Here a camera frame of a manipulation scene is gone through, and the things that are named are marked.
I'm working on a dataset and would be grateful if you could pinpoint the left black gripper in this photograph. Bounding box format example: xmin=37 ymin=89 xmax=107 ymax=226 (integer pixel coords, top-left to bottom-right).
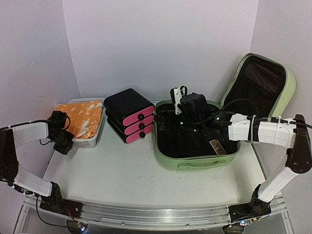
xmin=49 ymin=129 xmax=74 ymax=155

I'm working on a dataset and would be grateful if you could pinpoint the white perforated plastic basket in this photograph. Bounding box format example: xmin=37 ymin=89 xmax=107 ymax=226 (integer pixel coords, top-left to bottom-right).
xmin=69 ymin=97 xmax=104 ymax=148

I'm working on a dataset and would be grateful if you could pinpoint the orange snack bag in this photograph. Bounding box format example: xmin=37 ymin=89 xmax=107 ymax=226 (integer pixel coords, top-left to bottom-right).
xmin=55 ymin=100 xmax=103 ymax=139

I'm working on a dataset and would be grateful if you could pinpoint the black pink drawer organizer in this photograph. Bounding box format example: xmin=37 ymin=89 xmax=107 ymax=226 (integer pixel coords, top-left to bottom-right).
xmin=103 ymin=88 xmax=155 ymax=144

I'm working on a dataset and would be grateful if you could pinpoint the green hard-shell suitcase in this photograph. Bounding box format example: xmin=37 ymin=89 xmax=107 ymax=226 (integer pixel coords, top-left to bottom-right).
xmin=154 ymin=53 xmax=296 ymax=170

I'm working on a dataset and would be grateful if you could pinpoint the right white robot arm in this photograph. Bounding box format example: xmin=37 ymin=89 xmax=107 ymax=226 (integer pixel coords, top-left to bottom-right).
xmin=155 ymin=111 xmax=312 ymax=216

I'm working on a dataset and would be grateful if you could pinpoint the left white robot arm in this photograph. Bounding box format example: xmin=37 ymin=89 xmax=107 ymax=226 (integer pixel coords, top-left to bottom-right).
xmin=0 ymin=120 xmax=74 ymax=213

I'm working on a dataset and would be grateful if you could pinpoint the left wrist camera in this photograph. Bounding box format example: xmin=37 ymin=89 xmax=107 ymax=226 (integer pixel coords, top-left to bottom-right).
xmin=47 ymin=111 xmax=71 ymax=130

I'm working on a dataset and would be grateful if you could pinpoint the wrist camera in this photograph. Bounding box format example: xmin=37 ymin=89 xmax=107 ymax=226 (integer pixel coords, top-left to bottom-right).
xmin=47 ymin=111 xmax=71 ymax=130
xmin=170 ymin=86 xmax=210 ymax=119

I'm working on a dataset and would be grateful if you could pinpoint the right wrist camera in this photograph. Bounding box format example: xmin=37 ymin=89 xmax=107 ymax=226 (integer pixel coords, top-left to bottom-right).
xmin=170 ymin=86 xmax=210 ymax=119

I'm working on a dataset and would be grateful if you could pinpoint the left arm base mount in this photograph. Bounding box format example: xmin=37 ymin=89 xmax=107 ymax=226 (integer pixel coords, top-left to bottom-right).
xmin=39 ymin=197 xmax=83 ymax=218

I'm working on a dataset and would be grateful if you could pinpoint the aluminium front rail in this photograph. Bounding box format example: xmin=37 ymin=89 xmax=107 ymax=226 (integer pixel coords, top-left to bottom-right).
xmin=21 ymin=202 xmax=288 ymax=229

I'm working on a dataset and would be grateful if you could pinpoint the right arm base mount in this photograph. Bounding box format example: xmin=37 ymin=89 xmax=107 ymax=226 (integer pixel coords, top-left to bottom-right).
xmin=229 ymin=195 xmax=271 ymax=223

